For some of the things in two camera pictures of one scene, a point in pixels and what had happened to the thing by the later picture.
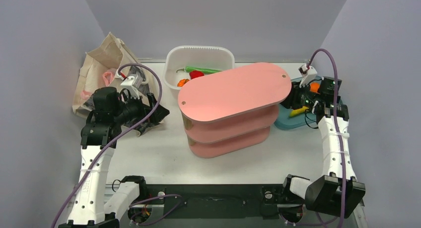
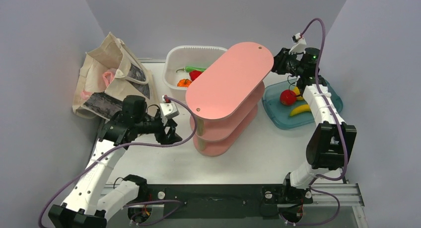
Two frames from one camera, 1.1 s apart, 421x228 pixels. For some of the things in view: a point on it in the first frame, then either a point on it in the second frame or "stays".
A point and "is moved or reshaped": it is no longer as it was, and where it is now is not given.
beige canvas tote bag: (111, 65) stays
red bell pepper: (195, 74) stays
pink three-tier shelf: (233, 112) is moved or reshaped
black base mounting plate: (217, 201) stays
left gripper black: (144, 110) to (163, 137)
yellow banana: (297, 112) stays
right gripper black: (292, 102) to (279, 61)
